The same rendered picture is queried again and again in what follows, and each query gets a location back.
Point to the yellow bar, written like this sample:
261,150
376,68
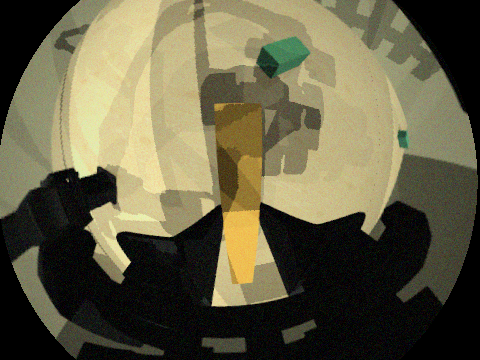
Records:
238,144

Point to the green block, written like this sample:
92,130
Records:
403,139
277,58

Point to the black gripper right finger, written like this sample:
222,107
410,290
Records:
296,244

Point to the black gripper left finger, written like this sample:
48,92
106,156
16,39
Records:
194,252

